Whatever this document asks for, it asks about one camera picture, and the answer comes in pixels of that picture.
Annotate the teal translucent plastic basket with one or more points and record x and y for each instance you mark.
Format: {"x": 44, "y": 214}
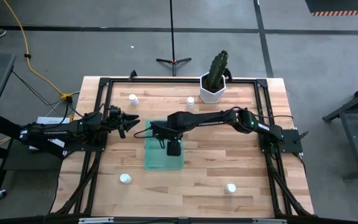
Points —
{"x": 157, "y": 158}

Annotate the black mat orange striped edge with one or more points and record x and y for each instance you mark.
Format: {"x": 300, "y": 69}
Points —
{"x": 340, "y": 6}

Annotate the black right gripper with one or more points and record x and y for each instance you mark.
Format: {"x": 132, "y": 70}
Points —
{"x": 166, "y": 130}

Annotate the black clamp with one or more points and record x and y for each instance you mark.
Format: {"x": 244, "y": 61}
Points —
{"x": 301, "y": 136}
{"x": 132, "y": 74}
{"x": 228, "y": 74}

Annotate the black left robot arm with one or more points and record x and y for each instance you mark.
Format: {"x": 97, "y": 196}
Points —
{"x": 57, "y": 133}

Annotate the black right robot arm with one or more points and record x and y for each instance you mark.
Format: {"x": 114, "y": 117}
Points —
{"x": 204, "y": 119}

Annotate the black tripod stand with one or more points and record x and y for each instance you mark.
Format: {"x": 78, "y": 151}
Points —
{"x": 172, "y": 31}

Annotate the grey camera mount block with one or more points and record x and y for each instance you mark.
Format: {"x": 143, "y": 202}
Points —
{"x": 184, "y": 220}

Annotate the white paper sheet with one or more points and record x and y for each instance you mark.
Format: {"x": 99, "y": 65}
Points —
{"x": 50, "y": 120}

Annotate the black aluminium cell frame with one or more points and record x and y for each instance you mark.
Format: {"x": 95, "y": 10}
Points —
{"x": 182, "y": 80}

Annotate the silver aluminium extrusion piece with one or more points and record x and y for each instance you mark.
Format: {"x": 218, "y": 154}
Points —
{"x": 269, "y": 221}
{"x": 95, "y": 220}

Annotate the black metal cart frame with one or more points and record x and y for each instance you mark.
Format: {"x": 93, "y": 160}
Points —
{"x": 353, "y": 124}

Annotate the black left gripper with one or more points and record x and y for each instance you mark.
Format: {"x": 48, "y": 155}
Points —
{"x": 116, "y": 119}

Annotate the white hexagonal plant pot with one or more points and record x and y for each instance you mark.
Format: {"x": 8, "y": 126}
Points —
{"x": 211, "y": 96}

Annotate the green cactus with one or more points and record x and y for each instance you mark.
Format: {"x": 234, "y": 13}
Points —
{"x": 217, "y": 70}

